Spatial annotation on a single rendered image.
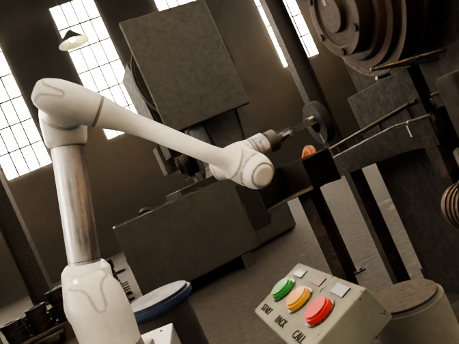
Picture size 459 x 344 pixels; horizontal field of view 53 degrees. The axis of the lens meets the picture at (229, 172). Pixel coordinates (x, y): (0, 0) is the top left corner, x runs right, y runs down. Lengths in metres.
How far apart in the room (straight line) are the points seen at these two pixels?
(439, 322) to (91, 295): 0.88
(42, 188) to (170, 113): 7.88
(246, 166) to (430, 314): 0.75
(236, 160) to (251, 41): 11.07
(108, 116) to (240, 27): 11.12
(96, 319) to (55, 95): 0.62
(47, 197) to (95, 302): 10.25
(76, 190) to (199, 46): 2.86
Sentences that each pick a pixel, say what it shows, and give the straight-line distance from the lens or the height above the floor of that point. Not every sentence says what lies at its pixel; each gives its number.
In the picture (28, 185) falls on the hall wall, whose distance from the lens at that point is 11.62.
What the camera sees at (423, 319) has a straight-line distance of 0.74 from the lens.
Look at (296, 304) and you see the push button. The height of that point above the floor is 0.60.
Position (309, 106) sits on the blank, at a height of 0.89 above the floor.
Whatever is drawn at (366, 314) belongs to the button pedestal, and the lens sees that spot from 0.58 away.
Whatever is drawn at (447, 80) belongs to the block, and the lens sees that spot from 1.34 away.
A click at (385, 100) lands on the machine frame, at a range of 1.79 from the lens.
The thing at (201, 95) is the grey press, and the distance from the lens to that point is 4.04.
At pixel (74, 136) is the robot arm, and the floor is 1.09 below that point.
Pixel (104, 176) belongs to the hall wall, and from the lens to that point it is 11.36.
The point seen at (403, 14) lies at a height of 1.00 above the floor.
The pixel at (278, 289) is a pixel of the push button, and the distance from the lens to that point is 0.73.
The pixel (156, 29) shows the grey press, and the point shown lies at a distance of 4.16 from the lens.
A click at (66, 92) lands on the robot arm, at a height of 1.19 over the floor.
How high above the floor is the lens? 0.81
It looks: 1 degrees down
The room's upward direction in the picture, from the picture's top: 24 degrees counter-clockwise
